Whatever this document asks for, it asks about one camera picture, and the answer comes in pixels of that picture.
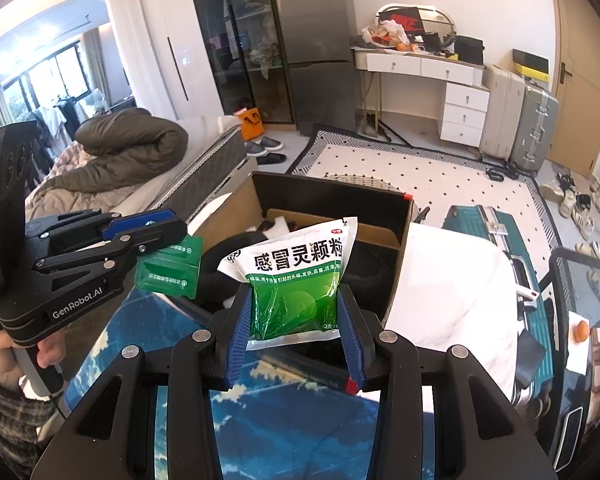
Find beige blanket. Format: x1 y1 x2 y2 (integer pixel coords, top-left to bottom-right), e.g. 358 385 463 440
25 140 148 213

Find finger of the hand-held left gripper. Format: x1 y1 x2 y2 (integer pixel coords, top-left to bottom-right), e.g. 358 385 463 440
24 208 178 256
32 222 188 281

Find cardboard shoe box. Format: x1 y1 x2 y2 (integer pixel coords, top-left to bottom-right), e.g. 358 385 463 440
195 171 415 328

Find bed with brown duvet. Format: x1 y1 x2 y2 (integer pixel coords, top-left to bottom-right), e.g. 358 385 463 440
25 115 258 241

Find oval mirror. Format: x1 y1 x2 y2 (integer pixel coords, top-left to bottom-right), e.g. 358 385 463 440
376 4 456 41

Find white wardrobe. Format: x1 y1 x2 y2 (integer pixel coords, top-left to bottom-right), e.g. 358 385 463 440
104 0 226 123

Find small green sachet strip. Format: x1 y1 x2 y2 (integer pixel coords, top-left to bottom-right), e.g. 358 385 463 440
134 234 204 301

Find window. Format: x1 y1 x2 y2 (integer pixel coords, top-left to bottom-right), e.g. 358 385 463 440
0 45 88 111

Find orange paper bag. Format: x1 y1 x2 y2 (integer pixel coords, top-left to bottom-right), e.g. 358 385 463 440
234 107 265 142

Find grey yellow box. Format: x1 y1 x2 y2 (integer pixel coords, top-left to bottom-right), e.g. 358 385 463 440
512 49 551 82

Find hanging clothes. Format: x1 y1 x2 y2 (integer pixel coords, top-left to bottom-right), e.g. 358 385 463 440
30 87 112 133

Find dark glass cabinet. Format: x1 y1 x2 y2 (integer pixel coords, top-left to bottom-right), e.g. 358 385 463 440
185 0 296 126

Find white vanity desk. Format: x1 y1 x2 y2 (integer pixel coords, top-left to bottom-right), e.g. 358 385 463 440
355 49 491 148

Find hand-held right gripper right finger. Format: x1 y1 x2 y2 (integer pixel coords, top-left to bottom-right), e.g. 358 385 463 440
337 282 561 480

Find person's left forearm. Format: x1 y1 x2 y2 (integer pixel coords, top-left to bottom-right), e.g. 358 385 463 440
0 372 61 480

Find green duvet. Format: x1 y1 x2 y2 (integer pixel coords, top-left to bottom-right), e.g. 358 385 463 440
45 107 190 191

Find black white patterned rug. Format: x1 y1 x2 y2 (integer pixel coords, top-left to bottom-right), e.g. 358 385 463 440
285 124 563 281

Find pile of shoes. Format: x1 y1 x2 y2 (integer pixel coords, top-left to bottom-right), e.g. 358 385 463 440
540 172 600 261

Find black bag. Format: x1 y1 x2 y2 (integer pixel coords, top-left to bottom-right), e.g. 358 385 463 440
453 35 486 63

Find silver suitcase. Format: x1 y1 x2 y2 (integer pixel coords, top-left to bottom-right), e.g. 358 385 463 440
510 82 560 176

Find white paper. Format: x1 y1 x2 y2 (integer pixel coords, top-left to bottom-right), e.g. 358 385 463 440
564 310 595 375

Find wooden door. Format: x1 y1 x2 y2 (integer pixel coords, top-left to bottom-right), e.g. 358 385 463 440
547 0 600 178

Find green white medicine packet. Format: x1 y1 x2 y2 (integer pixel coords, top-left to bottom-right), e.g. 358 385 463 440
216 216 358 351

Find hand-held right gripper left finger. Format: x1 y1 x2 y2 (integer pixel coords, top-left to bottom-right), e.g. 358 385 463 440
35 282 253 480

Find plastic bag of food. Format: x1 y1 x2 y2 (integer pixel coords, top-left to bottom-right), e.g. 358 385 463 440
362 20 411 48

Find teal suitcase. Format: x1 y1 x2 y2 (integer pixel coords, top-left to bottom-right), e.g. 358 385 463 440
440 205 556 408

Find white suitcase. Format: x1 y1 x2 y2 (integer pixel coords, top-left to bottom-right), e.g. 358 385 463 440
480 64 525 156

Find grey refrigerator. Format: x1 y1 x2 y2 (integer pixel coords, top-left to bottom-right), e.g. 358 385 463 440
271 0 358 137

